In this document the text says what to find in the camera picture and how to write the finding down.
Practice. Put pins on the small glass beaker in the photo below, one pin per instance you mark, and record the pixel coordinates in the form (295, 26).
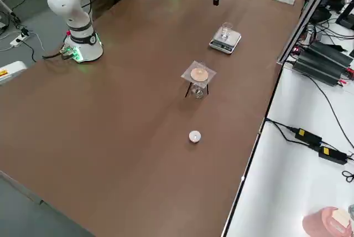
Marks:
(226, 30)

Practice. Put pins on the silver digital scale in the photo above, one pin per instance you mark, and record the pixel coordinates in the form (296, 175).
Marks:
(225, 44)

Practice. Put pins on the black adapter with yellow label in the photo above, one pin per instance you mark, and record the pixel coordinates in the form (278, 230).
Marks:
(308, 136)
(333, 155)

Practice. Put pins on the black case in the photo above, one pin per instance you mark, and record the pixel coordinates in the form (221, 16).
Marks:
(330, 1)

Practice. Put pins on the pink round container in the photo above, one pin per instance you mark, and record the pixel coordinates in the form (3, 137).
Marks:
(323, 223)

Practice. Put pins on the aluminium frame post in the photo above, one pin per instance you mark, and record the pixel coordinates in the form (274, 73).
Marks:
(305, 21)

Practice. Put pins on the black finned power supply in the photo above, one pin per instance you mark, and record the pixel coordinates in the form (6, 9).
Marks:
(318, 71)
(330, 54)

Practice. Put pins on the white device with warning label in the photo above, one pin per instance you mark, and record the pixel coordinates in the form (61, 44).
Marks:
(9, 72)

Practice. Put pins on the white power strip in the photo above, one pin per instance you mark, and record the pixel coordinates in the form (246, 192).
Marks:
(19, 40)

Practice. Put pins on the black tripod stand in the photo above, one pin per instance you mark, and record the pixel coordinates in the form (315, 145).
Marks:
(188, 90)

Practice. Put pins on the small circuit board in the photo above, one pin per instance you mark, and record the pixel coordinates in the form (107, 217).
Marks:
(297, 51)

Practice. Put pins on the black monitor stand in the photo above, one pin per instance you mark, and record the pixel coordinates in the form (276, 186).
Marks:
(345, 19)

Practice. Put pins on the small white round cap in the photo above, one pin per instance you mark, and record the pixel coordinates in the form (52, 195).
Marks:
(195, 136)

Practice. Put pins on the glass alcohol lamp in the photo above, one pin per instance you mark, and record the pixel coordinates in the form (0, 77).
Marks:
(197, 92)

